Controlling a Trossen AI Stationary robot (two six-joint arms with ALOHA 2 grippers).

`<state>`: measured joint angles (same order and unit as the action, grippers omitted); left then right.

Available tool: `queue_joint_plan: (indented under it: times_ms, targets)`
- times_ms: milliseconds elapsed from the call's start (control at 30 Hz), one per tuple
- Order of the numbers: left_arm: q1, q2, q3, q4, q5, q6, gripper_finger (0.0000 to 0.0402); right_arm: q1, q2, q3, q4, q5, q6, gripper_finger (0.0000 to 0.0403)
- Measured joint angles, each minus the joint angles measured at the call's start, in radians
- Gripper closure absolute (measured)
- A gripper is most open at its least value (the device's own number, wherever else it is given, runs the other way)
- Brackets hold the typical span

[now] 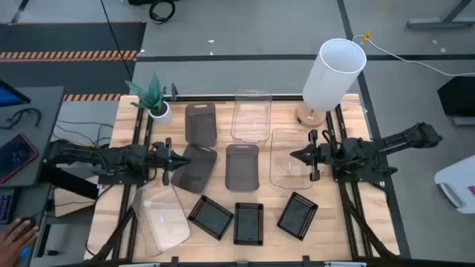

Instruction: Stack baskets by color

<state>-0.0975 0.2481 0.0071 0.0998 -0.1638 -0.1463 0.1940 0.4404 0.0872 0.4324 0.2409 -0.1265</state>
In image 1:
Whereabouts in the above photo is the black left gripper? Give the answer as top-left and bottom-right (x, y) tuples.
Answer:
(149, 137), (192, 186)

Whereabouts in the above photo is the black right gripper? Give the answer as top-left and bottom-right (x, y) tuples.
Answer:
(289, 129), (337, 182)

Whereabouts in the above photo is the clear plastic bin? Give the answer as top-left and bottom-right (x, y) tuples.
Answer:
(230, 89), (273, 144)
(131, 183), (191, 257)
(269, 128), (316, 191)

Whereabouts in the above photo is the smoky grey plastic bin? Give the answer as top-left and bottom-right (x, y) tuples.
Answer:
(184, 102), (218, 148)
(225, 144), (261, 192)
(170, 143), (218, 194)

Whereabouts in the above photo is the black slotted plastic basket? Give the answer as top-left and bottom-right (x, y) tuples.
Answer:
(187, 194), (235, 241)
(276, 191), (319, 242)
(233, 202), (265, 246)

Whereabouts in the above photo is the round wooden lamp base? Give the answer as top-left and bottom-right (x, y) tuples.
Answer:
(295, 102), (327, 129)

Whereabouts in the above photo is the white plant pot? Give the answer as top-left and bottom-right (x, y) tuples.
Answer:
(148, 100), (173, 125)

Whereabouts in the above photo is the green artificial plant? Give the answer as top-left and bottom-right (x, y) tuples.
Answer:
(125, 72), (166, 112)

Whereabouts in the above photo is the white cylindrical lamp shade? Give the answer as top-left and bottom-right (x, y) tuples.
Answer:
(302, 38), (367, 112)

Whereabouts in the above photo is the dark grey desk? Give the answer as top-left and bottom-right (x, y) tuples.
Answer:
(0, 86), (65, 188)

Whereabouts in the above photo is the black hazard-striped floor mat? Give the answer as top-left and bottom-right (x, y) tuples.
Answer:
(0, 21), (147, 102)

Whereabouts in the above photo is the white plastic chair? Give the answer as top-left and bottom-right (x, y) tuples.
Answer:
(433, 154), (475, 215)

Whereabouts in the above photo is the black computer mouse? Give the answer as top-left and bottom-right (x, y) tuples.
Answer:
(18, 216), (38, 231)

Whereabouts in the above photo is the red-edged tablet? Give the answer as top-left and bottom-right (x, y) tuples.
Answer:
(0, 133), (39, 185)

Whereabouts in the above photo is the black box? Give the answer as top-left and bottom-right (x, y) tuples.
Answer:
(437, 75), (475, 118)

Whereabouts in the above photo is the black keyboard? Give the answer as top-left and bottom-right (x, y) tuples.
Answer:
(0, 188), (16, 225)

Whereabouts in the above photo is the computer monitor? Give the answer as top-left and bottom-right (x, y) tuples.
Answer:
(0, 79), (32, 108)

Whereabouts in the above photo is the person's hand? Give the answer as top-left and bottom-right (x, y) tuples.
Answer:
(0, 218), (40, 267)

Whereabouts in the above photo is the grey metal table leg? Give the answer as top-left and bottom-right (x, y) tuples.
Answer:
(405, 0), (475, 30)

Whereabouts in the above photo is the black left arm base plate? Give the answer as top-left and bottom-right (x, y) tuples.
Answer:
(96, 168), (149, 186)

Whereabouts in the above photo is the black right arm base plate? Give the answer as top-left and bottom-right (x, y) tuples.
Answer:
(332, 162), (389, 183)

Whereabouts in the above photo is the black frame rail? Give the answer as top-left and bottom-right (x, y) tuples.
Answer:
(163, 94), (305, 102)

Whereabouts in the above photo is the yellow floor cable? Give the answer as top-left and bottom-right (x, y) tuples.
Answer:
(362, 0), (390, 43)

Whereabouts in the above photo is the thin black floor cable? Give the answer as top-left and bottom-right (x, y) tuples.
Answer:
(99, 0), (134, 81)

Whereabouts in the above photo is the white floor cable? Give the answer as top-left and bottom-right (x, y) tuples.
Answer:
(352, 34), (475, 78)

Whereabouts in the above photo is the coiled black cable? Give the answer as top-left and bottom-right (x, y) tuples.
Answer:
(148, 0), (177, 25)

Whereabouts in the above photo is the black looped desk cable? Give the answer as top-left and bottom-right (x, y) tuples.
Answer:
(0, 108), (42, 131)

